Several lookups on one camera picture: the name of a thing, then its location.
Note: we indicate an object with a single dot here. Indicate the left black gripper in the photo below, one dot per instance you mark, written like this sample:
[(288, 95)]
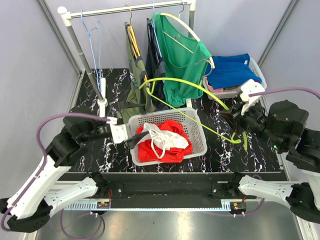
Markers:
[(133, 141)]

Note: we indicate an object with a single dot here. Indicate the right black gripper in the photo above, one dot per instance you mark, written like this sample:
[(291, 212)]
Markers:
[(237, 116)]

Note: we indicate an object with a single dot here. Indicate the red tank top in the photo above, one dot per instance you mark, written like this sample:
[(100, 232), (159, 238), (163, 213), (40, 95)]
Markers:
[(175, 152)]

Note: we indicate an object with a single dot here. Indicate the white tank top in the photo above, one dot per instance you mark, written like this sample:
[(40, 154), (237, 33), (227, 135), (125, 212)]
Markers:
[(162, 138)]

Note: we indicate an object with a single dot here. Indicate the lime green hanger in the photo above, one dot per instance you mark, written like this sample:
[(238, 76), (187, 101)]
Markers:
[(150, 92)]

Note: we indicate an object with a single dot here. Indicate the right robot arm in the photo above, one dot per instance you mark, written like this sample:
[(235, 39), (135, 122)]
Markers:
[(283, 128)]

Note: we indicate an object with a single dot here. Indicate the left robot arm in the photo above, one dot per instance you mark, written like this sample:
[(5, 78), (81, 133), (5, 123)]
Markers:
[(32, 206)]

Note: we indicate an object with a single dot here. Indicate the olive green tank top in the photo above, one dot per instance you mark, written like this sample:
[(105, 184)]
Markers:
[(137, 74)]

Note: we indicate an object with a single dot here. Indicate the dark navy tank top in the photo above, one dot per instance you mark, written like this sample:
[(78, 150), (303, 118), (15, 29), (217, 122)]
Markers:
[(158, 85)]

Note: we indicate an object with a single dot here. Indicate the cream curved wooden hanger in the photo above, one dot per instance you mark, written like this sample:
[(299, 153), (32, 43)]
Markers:
[(192, 4)]

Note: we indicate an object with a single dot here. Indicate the large white perforated basket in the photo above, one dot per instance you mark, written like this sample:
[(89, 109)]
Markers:
[(197, 135)]

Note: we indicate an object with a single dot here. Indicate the small white laundry basket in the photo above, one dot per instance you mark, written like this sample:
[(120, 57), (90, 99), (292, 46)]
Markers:
[(233, 92)]

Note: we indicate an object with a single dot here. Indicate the folded blue clothes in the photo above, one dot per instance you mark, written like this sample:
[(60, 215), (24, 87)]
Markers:
[(230, 71)]

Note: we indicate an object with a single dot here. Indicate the green t-shirt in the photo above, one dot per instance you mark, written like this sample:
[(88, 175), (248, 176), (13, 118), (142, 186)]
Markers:
[(184, 58)]

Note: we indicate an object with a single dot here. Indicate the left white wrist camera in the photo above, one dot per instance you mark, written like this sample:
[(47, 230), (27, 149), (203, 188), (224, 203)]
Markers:
[(120, 131)]

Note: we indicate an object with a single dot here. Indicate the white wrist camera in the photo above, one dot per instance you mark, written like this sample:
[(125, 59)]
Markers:
[(246, 90), (120, 131)]

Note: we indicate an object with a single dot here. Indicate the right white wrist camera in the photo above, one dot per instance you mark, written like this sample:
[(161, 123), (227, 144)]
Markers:
[(246, 90)]

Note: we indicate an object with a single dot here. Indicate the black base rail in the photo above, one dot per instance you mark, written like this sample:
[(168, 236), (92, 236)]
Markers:
[(187, 191)]

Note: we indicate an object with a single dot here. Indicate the blue wire hanger on rack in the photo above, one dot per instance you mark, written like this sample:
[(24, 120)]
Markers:
[(157, 66)]

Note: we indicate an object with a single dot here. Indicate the white clothes rack frame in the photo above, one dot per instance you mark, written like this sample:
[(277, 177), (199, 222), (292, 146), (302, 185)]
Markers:
[(99, 84)]

